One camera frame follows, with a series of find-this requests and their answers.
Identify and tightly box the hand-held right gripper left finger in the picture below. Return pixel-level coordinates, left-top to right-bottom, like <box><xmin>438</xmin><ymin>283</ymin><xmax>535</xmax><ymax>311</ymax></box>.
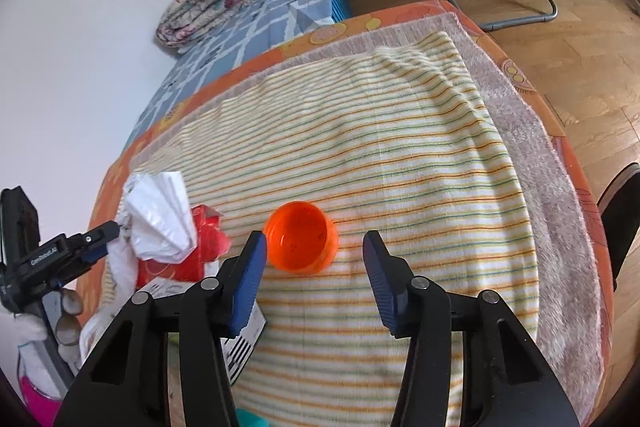
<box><xmin>52</xmin><ymin>231</ymin><xmax>268</xmax><ymax>427</ymax></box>

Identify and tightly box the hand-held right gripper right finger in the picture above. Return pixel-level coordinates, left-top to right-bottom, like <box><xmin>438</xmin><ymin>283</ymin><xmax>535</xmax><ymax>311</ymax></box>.
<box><xmin>362</xmin><ymin>231</ymin><xmax>581</xmax><ymax>427</ymax></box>

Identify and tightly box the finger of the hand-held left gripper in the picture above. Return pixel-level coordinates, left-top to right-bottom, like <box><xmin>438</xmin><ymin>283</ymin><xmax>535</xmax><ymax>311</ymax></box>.
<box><xmin>64</xmin><ymin>221</ymin><xmax>122</xmax><ymax>280</ymax></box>

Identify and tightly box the white plastic bag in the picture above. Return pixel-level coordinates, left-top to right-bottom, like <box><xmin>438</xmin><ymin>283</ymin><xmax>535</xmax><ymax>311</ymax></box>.
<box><xmin>80</xmin><ymin>171</ymin><xmax>198</xmax><ymax>360</ymax></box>

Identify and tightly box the orange plastic cup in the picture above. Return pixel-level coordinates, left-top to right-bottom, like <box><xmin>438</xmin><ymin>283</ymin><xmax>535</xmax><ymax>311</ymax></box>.
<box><xmin>263</xmin><ymin>202</ymin><xmax>339</xmax><ymax>275</ymax></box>

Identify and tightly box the person's left hand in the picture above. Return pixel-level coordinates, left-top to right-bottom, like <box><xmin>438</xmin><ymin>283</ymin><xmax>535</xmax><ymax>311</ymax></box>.
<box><xmin>0</xmin><ymin>288</ymin><xmax>86</xmax><ymax>360</ymax></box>

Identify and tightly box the red packet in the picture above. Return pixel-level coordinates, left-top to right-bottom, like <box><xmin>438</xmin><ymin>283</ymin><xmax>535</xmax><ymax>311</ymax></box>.
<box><xmin>136</xmin><ymin>204</ymin><xmax>232</xmax><ymax>286</ymax></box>

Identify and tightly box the white barcode box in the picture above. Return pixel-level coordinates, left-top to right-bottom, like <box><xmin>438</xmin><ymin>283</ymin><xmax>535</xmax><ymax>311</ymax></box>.
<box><xmin>145</xmin><ymin>279</ymin><xmax>267</xmax><ymax>385</ymax></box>

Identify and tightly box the pink container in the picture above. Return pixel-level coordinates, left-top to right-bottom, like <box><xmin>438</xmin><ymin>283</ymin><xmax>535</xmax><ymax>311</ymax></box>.
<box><xmin>17</xmin><ymin>347</ymin><xmax>67</xmax><ymax>427</ymax></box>

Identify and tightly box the teal item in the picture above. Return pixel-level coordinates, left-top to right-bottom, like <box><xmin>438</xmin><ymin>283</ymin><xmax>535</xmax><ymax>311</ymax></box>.
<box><xmin>235</xmin><ymin>407</ymin><xmax>273</xmax><ymax>427</ymax></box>

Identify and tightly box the striped towel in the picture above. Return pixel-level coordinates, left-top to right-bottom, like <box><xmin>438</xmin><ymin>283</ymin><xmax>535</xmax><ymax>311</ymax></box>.
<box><xmin>130</xmin><ymin>31</ymin><xmax>538</xmax><ymax>427</ymax></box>

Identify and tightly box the blue patterned bedsheet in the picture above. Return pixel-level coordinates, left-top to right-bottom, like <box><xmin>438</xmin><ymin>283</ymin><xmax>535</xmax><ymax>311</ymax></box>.
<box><xmin>117</xmin><ymin>0</ymin><xmax>352</xmax><ymax>158</ymax></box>

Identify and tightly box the orange floral blanket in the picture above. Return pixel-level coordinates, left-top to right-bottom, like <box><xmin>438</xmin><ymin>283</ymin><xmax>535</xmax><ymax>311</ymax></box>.
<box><xmin>87</xmin><ymin>0</ymin><xmax>617</xmax><ymax>427</ymax></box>

